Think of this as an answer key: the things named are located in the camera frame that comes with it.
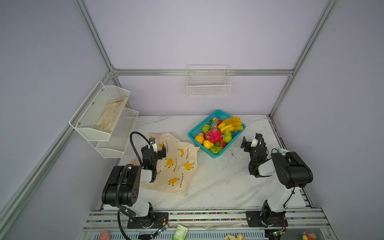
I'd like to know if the cream banana print plastic bag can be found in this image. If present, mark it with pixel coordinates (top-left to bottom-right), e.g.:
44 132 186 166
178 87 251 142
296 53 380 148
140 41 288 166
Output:
141 133 200 197

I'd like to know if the pink fake dragon fruit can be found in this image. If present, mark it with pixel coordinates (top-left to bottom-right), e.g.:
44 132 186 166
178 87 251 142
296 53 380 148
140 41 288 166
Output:
205 128 224 145

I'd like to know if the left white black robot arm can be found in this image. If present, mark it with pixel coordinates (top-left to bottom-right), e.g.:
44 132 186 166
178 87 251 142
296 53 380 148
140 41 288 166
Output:
102 131 169 240

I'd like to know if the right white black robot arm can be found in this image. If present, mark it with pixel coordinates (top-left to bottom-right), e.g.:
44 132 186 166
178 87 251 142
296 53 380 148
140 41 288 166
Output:
241 133 313 228

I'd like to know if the green fake pear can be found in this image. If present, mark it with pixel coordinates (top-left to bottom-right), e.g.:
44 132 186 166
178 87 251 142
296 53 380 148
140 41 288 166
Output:
223 129 233 143

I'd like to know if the yellow fake banana bunch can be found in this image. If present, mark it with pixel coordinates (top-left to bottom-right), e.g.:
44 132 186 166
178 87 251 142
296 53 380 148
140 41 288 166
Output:
218 117 245 133

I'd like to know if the yellow fake lemon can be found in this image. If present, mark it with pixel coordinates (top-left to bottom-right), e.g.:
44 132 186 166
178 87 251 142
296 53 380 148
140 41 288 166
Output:
203 140 214 150

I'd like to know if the green fake apple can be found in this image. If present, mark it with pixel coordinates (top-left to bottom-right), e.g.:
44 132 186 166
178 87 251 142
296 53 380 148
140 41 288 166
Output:
202 125 212 134

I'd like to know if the orange fake fruit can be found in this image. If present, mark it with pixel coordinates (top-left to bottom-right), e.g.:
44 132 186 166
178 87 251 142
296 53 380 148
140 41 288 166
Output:
195 134 205 145

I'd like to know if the colourful tissue pack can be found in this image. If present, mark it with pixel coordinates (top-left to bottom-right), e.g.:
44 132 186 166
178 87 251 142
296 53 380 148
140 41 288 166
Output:
278 148 290 156

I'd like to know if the lower white mesh shelf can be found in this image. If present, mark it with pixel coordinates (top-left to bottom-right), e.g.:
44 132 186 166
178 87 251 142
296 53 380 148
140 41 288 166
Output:
96 108 139 159

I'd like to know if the white mesh shelf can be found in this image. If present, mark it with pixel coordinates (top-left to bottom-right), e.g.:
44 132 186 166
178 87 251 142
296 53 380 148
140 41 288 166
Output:
69 82 130 142
96 108 139 159

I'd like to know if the beige cloth in shelf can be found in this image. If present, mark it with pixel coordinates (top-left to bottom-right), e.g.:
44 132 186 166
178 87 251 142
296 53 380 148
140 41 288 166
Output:
94 97 128 134

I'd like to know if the upper white mesh shelf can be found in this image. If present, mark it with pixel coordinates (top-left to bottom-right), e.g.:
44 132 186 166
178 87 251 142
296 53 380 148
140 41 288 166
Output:
69 82 130 142

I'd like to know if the green white packet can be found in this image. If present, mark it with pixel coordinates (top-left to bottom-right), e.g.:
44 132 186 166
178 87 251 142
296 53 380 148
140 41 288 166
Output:
173 225 188 240

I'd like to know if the red yellow toy figure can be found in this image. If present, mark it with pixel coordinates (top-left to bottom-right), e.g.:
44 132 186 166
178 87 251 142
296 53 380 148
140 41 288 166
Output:
302 232 317 240

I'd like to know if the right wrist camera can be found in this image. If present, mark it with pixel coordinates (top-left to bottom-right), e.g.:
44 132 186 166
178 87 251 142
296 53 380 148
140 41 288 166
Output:
251 133 264 148

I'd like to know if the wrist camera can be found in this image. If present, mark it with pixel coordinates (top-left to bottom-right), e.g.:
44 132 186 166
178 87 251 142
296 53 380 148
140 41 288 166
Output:
251 133 264 148
149 137 158 153

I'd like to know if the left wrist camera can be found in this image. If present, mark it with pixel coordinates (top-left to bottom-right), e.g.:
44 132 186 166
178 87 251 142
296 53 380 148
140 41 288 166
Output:
149 137 158 153

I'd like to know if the white wire wall basket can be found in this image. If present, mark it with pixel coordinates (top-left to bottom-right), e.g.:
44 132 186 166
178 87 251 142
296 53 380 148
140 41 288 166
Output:
187 65 232 97

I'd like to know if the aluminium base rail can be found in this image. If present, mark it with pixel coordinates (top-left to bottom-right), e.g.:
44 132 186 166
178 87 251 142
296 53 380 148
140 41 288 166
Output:
80 208 337 240

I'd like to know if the aluminium frame back bar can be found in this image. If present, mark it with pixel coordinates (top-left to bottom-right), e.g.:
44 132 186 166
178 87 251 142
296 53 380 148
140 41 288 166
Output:
113 69 294 76

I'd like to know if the beige toy below rail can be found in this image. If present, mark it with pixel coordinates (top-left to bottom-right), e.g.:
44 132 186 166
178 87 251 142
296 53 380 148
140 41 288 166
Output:
224 234 245 240

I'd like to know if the pink toy below rail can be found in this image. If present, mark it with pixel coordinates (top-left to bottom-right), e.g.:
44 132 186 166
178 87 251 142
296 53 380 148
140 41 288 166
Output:
99 231 111 240

